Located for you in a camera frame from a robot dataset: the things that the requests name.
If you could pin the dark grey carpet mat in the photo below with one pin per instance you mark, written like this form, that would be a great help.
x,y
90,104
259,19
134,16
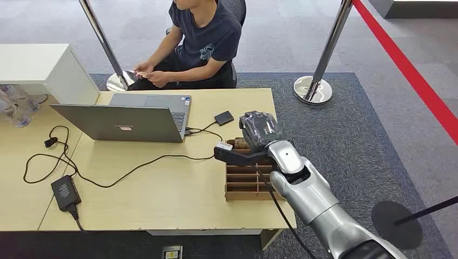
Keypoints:
x,y
357,143

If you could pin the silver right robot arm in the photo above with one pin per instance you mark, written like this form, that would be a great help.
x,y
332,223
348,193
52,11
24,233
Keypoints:
x,y
315,200

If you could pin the white cabinet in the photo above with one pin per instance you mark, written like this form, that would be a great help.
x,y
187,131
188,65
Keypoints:
x,y
50,69

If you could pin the floor power socket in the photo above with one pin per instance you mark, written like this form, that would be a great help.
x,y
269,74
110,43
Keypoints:
x,y
171,252

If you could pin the chrome stanchion post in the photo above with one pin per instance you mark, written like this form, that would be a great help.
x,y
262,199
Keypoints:
x,y
324,59
107,46

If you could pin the black laptop power brick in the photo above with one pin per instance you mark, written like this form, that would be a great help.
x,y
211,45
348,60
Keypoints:
x,y
65,192

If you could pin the wooden card holder rack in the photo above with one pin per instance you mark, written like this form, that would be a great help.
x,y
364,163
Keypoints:
x,y
247,182

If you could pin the clear plastic water bottle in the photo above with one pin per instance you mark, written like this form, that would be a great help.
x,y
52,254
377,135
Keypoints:
x,y
28,102
16,114

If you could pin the red barrier belt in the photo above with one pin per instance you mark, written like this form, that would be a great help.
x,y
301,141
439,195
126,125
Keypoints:
x,y
411,75

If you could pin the person's left forearm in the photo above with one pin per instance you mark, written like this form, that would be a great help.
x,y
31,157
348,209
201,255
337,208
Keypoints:
x,y
198,70

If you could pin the dark grey platform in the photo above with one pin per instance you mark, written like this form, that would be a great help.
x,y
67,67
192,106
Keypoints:
x,y
418,9

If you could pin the person's right hand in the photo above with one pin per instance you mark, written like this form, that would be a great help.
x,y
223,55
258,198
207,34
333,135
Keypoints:
x,y
144,67

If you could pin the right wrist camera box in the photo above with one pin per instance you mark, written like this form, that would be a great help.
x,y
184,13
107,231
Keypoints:
x,y
232,154

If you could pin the person's left hand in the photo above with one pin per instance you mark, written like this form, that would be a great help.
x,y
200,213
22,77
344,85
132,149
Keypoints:
x,y
159,78

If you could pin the person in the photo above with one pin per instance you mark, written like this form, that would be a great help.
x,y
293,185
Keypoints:
x,y
207,39

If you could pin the brown card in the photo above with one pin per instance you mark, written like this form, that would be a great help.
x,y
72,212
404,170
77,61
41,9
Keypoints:
x,y
241,143

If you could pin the small black box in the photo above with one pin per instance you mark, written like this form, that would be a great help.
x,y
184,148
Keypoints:
x,y
224,118

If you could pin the grey laptop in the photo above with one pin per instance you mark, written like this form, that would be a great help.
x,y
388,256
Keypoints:
x,y
132,123

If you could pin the person's right forearm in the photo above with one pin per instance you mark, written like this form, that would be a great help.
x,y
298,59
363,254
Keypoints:
x,y
164,48

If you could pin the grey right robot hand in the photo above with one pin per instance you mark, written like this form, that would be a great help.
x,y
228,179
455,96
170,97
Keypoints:
x,y
259,130

